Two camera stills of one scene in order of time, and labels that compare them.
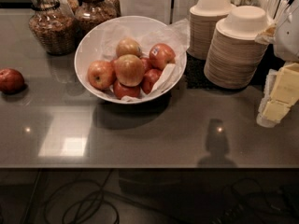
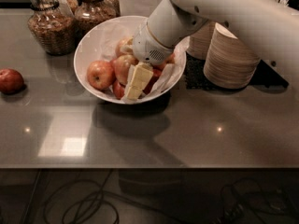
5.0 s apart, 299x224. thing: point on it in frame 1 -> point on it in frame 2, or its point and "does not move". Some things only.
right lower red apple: [149, 79] does not move
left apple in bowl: [101, 75] does not move
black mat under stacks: [195, 77] does not move
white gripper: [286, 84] -> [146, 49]
